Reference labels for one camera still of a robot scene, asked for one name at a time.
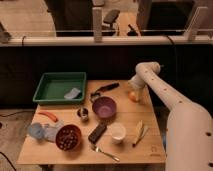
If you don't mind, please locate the orange yellow apple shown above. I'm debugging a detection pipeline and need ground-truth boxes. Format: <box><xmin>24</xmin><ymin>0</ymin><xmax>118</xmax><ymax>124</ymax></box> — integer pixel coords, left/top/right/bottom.
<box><xmin>128</xmin><ymin>91</ymin><xmax>138</xmax><ymax>102</ymax></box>

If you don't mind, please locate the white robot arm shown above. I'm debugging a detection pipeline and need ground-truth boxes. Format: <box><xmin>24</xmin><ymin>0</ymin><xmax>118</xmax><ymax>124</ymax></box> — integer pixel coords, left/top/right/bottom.
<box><xmin>129</xmin><ymin>62</ymin><xmax>213</xmax><ymax>171</ymax></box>

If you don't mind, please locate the white paper cup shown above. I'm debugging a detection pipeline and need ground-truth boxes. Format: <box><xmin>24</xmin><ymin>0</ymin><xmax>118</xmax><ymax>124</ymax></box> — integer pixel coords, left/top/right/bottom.
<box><xmin>109</xmin><ymin>122</ymin><xmax>126</xmax><ymax>144</ymax></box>

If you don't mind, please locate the small metal cup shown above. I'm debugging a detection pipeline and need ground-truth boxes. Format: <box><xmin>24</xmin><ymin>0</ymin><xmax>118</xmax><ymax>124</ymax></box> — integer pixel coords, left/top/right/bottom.
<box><xmin>77</xmin><ymin>107</ymin><xmax>89</xmax><ymax>121</ymax></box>

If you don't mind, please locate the purple bowl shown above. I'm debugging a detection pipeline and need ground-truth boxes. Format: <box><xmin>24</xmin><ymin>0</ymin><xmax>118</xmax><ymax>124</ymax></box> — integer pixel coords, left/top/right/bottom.
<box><xmin>92</xmin><ymin>96</ymin><xmax>117</xmax><ymax>119</ymax></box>

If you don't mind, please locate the wooden table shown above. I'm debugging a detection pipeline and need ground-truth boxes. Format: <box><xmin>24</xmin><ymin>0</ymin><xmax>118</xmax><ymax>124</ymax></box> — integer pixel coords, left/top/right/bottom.
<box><xmin>16</xmin><ymin>79</ymin><xmax>168</xmax><ymax>166</ymax></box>

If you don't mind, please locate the black rectangular block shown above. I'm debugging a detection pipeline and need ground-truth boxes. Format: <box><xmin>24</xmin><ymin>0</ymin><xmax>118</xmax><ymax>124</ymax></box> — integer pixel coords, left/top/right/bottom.
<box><xmin>88</xmin><ymin>123</ymin><xmax>107</xmax><ymax>144</ymax></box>

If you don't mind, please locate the grey cloth in tray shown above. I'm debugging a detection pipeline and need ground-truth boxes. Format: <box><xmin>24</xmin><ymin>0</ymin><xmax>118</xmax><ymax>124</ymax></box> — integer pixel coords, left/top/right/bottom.
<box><xmin>64</xmin><ymin>88</ymin><xmax>81</xmax><ymax>100</ymax></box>

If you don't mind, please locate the silver fork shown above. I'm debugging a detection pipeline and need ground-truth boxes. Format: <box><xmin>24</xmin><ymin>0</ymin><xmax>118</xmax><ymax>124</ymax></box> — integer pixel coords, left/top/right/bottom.
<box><xmin>91</xmin><ymin>144</ymin><xmax>120</xmax><ymax>162</ymax></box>

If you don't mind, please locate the green plastic tray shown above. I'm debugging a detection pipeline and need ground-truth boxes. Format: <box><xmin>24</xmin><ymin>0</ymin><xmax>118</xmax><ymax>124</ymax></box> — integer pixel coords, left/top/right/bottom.
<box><xmin>33</xmin><ymin>72</ymin><xmax>87</xmax><ymax>105</ymax></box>

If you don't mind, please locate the clear plastic bag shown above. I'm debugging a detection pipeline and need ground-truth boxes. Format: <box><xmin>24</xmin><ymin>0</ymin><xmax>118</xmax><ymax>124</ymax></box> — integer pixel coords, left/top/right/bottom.
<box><xmin>44</xmin><ymin>121</ymin><xmax>64</xmax><ymax>142</ymax></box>

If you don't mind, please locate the black handled peeler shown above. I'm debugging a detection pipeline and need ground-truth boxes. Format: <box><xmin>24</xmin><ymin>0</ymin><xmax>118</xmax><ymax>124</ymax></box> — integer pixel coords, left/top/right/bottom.
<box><xmin>90</xmin><ymin>83</ymin><xmax>119</xmax><ymax>102</ymax></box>

